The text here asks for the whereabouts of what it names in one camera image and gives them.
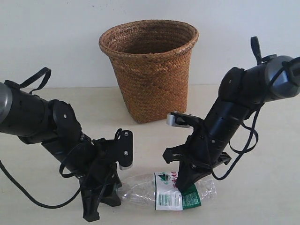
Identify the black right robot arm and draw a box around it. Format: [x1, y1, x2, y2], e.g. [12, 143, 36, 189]
[163, 55, 300, 192]

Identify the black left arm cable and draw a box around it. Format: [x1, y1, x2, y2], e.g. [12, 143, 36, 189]
[0, 140, 104, 209]

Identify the clear plastic bottle green label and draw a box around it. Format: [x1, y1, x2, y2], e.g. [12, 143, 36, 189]
[117, 171, 217, 211]

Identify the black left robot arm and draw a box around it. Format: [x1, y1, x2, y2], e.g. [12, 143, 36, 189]
[0, 81, 123, 222]

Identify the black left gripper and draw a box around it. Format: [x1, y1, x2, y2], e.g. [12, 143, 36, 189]
[78, 138, 122, 222]

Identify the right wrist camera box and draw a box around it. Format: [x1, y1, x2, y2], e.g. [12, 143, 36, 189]
[166, 112, 202, 128]

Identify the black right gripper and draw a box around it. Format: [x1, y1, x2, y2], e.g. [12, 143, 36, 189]
[163, 119, 231, 192]

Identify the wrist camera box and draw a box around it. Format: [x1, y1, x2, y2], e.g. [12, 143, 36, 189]
[166, 112, 202, 128]
[115, 128, 134, 171]

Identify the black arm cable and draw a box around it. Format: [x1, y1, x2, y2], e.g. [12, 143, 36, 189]
[212, 36, 300, 181]
[0, 140, 104, 209]

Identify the brown woven wicker basket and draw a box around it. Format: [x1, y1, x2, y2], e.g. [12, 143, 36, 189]
[98, 19, 200, 124]

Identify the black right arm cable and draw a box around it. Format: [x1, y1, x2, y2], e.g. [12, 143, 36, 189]
[212, 36, 300, 181]

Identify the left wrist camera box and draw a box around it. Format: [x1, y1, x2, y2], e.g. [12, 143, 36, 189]
[115, 128, 134, 171]

